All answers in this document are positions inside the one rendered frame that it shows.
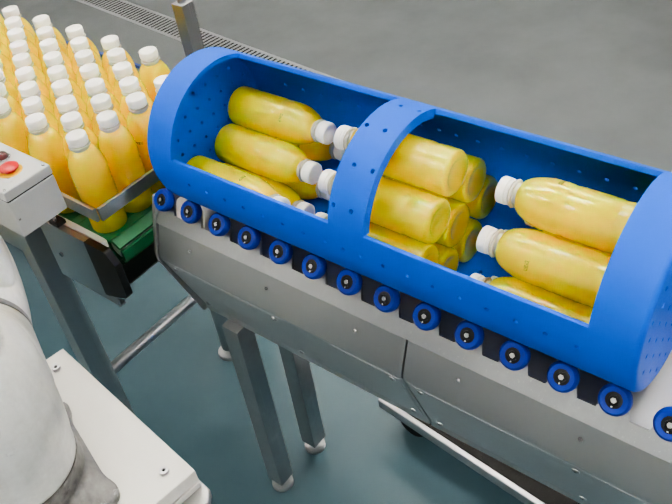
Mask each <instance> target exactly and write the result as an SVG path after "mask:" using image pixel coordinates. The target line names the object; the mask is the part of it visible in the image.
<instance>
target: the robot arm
mask: <svg viewBox="0 0 672 504"><path fill-rule="evenodd" d="M119 500H120V491H119V489H118V487H117V485H116V484H115V483H114V482H113V481H112V480H110V479H109V478H108V477H106V476H105V475H104V474H103V472H102V471H101V469H100V468H99V466H98V464H97V463H96V461H95V459H94V458H93V456H92V454H91V453H90V451H89V449H88V448H87V446H86V444H85V443H84V441H83V439H82V438H81V436H80V434H79V433H78V431H77V429H76V428H75V426H74V424H73V419H72V412H71V410H70V407H69V405H68V404H67V403H65V402H63V401H62V399H61V396H60V394H59V392H58V389H57V387H56V384H55V381H54V378H53V375H52V372H51V370H50V368H49V365H48V363H47V361H46V358H45V356H44V354H43V351H42V349H41V346H40V344H39V341H38V339H37V337H36V334H35V332H34V329H33V325H32V319H31V313H30V308H29V304H28V300H27V296H26V293H25V289H24V286H23V283H22V280H21V277H20V275H19V272H18V269H17V267H16V264H15V262H14V259H13V257H12V255H11V253H10V251H9V249H8V247H7V245H6V243H5V242H4V240H3V239H2V237H1V236H0V504H117V503H118V502H119Z"/></svg>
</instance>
